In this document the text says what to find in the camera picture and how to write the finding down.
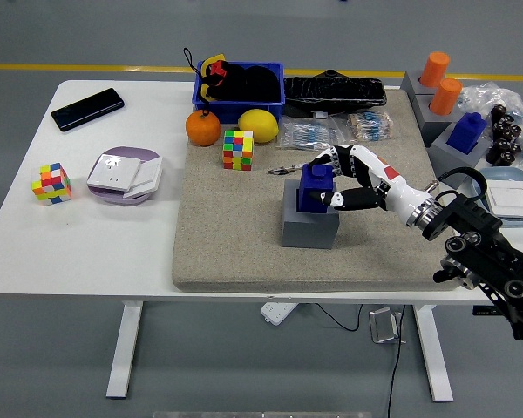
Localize white table leg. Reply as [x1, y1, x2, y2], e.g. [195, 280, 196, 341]
[105, 300, 144, 400]
[413, 304, 455, 402]

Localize neat rubik's cube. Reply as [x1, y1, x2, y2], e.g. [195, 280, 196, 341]
[222, 129, 255, 172]

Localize grey-brown mat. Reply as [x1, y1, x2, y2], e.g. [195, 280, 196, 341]
[172, 89, 467, 293]

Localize light blue tray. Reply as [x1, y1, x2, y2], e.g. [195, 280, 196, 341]
[470, 166, 523, 228]

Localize grey seal holder block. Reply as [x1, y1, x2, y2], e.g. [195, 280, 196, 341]
[281, 179, 341, 249]
[400, 70, 439, 104]
[412, 93, 465, 147]
[430, 125, 493, 191]

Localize twisted rubik's cube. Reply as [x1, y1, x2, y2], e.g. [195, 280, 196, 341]
[31, 162, 73, 206]

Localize orange cylinder seal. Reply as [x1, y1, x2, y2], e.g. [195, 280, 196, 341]
[430, 78, 464, 117]
[419, 51, 452, 88]

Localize black pouch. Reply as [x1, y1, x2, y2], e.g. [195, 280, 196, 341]
[208, 63, 280, 102]

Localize small clear resistor bag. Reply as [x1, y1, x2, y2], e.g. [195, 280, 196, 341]
[343, 109, 396, 144]

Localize yellow charm with black cord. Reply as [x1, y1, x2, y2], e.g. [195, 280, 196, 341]
[182, 46, 228, 117]

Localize black keyboard in plastic wrap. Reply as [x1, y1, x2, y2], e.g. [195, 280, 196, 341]
[282, 69, 388, 118]

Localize black silver pen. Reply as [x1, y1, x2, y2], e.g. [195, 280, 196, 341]
[268, 163, 309, 176]

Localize white power strip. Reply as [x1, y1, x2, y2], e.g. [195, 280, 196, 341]
[261, 301, 298, 326]

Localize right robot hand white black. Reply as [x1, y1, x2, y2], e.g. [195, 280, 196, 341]
[302, 144, 437, 226]

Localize silver metal bracket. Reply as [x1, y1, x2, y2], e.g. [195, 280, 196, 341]
[369, 307, 404, 346]

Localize blue plastic bin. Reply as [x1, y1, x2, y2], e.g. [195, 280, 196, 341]
[192, 60, 286, 125]

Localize large clear resistor bag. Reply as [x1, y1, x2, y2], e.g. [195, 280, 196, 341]
[275, 117, 348, 154]

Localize yellow lemon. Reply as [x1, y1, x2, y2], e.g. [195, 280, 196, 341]
[237, 108, 280, 145]

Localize crumpled clear plastic bag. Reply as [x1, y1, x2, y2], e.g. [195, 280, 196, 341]
[457, 80, 523, 171]

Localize dark knobs cluster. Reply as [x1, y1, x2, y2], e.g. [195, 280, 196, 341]
[486, 104, 523, 167]

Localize blue seal stamp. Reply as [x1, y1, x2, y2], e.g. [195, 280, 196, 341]
[296, 163, 337, 214]
[446, 111, 488, 154]

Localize white switch panel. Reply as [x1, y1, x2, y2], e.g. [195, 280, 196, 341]
[122, 156, 165, 200]
[483, 179, 523, 219]

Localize orange fruit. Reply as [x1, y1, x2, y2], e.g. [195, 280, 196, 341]
[185, 109, 222, 147]

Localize purple tray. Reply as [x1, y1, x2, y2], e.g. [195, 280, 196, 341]
[86, 145, 163, 206]

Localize black floor cable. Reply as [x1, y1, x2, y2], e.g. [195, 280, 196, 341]
[314, 302, 407, 418]

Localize white wall socket panel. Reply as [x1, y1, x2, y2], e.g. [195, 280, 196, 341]
[86, 154, 143, 192]

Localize black smartphone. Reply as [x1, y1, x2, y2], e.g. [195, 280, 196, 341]
[51, 87, 126, 133]

